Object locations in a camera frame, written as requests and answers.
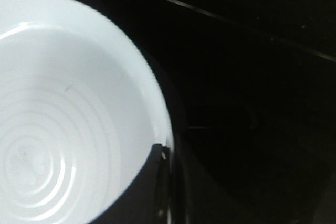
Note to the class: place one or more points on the light blue plate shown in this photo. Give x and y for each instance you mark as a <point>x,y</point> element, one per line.
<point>80,112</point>

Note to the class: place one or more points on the black glass gas hob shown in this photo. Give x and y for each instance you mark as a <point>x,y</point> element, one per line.
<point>253,82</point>

